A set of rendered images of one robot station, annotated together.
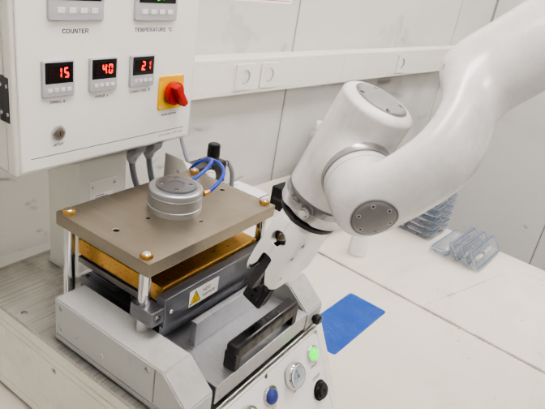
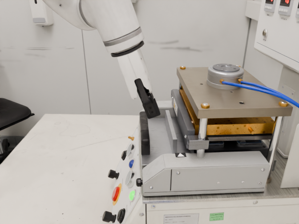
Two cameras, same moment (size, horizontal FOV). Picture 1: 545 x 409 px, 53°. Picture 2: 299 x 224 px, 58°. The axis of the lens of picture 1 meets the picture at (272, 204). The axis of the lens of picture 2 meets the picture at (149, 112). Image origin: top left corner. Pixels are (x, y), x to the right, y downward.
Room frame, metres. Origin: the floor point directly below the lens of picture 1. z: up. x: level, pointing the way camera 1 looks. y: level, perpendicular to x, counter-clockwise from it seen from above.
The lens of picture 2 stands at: (1.10, -0.33, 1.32)
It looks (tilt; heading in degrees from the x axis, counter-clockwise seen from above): 26 degrees down; 146
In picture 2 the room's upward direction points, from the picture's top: straight up
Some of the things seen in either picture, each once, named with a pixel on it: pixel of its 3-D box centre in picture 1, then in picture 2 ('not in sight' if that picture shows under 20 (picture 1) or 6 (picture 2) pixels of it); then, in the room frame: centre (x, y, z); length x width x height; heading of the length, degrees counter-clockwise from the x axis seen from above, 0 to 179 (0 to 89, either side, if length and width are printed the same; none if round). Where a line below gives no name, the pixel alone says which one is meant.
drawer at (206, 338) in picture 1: (190, 299); (198, 135); (0.69, 0.10, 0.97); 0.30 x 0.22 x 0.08; 59
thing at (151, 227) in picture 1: (167, 212); (239, 97); (0.75, 0.16, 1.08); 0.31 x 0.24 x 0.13; 149
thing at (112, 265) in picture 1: (176, 232); (222, 102); (0.72, 0.14, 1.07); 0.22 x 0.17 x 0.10; 149
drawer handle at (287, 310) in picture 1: (263, 331); (144, 130); (0.62, -0.02, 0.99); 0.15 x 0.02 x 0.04; 149
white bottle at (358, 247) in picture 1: (362, 230); not in sight; (1.34, -0.26, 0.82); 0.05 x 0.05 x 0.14
